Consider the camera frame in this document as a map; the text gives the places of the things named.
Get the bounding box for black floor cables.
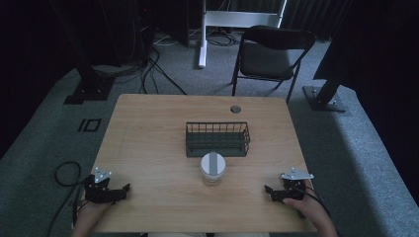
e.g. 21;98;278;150
91;31;188;97

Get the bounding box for person's right hand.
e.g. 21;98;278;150
282;179;331;229

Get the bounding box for black equipment cabinet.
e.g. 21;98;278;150
117;0;156;66

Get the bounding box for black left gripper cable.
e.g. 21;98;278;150
45;160;87;237

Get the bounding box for black folding chair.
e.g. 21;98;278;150
230;25;317;105

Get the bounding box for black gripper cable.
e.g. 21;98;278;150
45;160;87;237
297;184;332;219

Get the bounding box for black wire basket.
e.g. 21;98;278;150
185;120;252;159

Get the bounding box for clear cup with white lid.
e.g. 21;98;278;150
199;151;227;188

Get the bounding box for person's left hand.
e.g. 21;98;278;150
76;199;114;228

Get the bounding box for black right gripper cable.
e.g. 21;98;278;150
297;184;332;219

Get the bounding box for white desk frame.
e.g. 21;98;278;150
197;0;289;69

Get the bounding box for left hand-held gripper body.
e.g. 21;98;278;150
82;166;117;205

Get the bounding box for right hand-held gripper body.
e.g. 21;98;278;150
279;167;315;202

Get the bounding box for black metal stand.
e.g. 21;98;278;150
48;0;117;106
301;65;351;114

